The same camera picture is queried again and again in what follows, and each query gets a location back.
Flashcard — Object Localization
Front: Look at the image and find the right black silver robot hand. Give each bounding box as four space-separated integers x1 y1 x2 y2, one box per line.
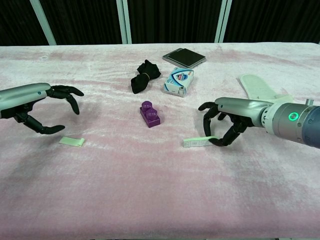
198 97 275 148

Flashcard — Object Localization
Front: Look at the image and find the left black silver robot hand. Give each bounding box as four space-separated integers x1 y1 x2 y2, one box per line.
0 83 85 136

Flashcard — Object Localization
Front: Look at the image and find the light green strip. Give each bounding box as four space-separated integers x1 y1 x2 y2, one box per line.
183 135 219 149

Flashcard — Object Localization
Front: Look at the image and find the small light green card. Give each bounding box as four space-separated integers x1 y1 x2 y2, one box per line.
59 136 86 148

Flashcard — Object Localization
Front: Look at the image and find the white disposable slipper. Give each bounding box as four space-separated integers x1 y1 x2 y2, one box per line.
236 73 294 104

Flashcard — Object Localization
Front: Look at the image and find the white blue soap box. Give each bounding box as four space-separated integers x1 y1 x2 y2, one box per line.
163 66 195 97

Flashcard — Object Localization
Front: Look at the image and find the grey square digital scale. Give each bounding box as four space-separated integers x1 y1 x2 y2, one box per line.
162 48 207 69

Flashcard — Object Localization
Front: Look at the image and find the purple toy brick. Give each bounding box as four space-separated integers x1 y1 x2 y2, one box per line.
139 100 162 129

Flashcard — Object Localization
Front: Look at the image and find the black sock bundle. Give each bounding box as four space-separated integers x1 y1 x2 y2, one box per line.
130 59 162 95

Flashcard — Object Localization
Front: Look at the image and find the pink plush table cloth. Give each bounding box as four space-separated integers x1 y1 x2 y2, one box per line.
0 42 320 240

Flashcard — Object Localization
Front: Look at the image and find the white metal frame post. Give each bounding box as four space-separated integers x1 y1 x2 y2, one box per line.
116 0 133 45
214 0 232 44
29 0 57 46

